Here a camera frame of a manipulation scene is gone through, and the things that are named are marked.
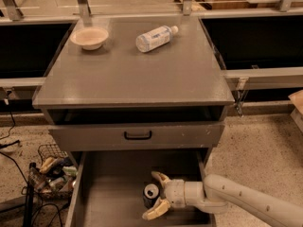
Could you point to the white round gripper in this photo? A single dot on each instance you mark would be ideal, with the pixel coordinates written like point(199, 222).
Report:
point(174, 191)

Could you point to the blue pepsi can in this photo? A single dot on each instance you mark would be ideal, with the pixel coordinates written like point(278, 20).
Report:
point(151, 193)

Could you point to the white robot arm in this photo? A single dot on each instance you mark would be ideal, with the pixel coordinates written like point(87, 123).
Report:
point(213, 194)

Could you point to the open grey middle drawer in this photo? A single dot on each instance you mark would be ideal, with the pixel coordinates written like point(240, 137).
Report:
point(109, 191)

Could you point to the grey top drawer front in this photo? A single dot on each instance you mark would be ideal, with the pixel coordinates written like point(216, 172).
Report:
point(164, 136)

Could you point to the grey drawer cabinet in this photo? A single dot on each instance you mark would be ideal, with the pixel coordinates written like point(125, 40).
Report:
point(177, 82)

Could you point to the black stand pole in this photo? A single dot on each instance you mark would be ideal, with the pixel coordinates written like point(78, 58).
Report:
point(29, 197)

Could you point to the clear plastic water bottle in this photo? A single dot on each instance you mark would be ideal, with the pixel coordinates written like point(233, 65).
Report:
point(155, 38)

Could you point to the white paper bowl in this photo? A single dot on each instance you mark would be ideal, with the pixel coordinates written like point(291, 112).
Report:
point(89, 38)

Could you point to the black drawer handle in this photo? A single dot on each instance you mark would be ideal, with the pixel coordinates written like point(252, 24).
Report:
point(138, 137)

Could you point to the wire basket with items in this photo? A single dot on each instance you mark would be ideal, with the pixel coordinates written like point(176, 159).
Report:
point(54, 178)

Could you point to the metal rail frame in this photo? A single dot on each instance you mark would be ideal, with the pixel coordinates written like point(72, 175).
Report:
point(30, 10)

